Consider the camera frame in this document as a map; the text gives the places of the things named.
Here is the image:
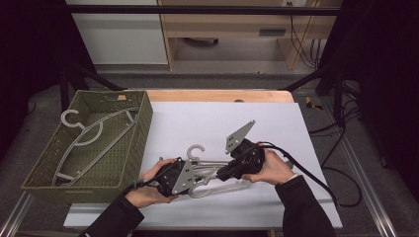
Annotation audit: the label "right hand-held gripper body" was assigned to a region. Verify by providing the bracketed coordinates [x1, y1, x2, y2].
[224, 119, 267, 181]

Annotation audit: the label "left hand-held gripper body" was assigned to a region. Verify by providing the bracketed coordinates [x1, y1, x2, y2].
[153, 157, 197, 198]

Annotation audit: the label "green woven basket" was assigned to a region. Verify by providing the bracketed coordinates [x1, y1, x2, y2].
[21, 89, 154, 205]

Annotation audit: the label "person's right hand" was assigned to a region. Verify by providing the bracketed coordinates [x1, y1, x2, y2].
[241, 147, 297, 187]

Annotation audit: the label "person's left hand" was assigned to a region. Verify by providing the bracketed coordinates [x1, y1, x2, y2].
[125, 158, 179, 209]

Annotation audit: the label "white table sheet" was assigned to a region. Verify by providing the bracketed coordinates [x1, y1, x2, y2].
[62, 101, 344, 230]

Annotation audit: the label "wooden table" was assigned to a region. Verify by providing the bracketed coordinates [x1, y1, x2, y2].
[117, 89, 295, 104]

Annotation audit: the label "yellow and black tool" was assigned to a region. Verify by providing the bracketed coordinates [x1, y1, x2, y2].
[304, 96, 324, 112]

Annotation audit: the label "black metal stand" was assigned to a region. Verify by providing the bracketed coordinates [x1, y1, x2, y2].
[283, 63, 345, 127]
[58, 62, 126, 117]

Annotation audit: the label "light wooden desk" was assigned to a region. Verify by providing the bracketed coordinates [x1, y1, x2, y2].
[157, 0, 344, 71]

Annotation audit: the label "white cabinet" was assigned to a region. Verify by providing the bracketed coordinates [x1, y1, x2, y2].
[64, 0, 169, 65]

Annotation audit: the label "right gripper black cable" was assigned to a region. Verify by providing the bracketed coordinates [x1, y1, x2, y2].
[258, 141, 364, 208]

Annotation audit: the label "black floor cables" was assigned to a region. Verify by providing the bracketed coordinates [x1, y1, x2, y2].
[308, 80, 363, 167]

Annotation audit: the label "aluminium rail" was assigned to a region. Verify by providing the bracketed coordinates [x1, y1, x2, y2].
[320, 95, 400, 237]
[0, 192, 36, 237]

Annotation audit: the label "hanging black cables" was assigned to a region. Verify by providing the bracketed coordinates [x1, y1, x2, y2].
[289, 14, 323, 70]

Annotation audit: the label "black horizontal frame bar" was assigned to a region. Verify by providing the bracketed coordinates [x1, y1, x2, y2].
[65, 4, 342, 17]

